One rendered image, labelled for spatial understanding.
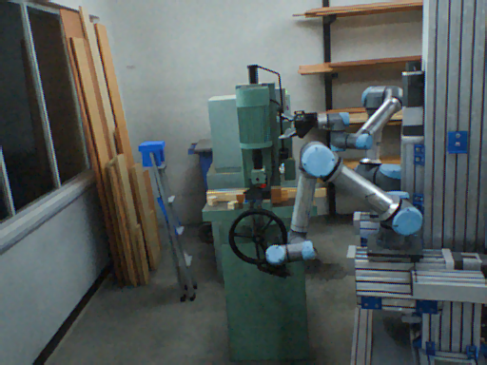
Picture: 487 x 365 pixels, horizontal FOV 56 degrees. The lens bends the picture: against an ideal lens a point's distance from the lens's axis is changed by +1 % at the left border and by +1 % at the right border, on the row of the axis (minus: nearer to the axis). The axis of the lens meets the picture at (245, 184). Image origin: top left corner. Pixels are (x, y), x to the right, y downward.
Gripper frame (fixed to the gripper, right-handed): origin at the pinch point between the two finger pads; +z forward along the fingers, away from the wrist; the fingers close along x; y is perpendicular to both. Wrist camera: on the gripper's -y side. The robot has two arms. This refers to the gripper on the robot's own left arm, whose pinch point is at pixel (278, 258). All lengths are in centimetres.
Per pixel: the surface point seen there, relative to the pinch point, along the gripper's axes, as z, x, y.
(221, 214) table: 12.6, -29.6, -25.2
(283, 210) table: 12.4, 3.3, -25.6
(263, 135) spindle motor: 2, -5, -64
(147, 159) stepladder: 64, -88, -77
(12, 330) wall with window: 18, -141, 30
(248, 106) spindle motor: -7, -11, -76
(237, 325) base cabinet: 45, -26, 31
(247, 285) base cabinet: 33.0, -18.7, 10.6
